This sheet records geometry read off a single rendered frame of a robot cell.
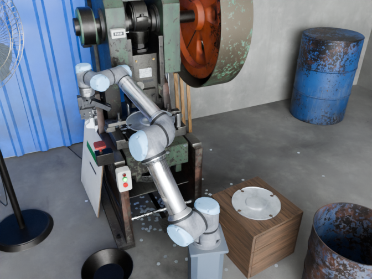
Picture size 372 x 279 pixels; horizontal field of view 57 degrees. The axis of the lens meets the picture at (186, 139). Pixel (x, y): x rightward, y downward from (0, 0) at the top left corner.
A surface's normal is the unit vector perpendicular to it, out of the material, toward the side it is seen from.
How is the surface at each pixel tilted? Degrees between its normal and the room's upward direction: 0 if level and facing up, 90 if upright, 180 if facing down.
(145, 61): 90
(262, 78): 90
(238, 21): 85
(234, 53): 106
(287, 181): 0
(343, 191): 0
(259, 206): 0
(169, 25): 90
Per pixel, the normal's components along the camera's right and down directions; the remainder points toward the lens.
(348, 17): 0.41, 0.47
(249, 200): 0.00, -0.86
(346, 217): -0.22, 0.47
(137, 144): -0.73, 0.25
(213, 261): 0.15, 0.51
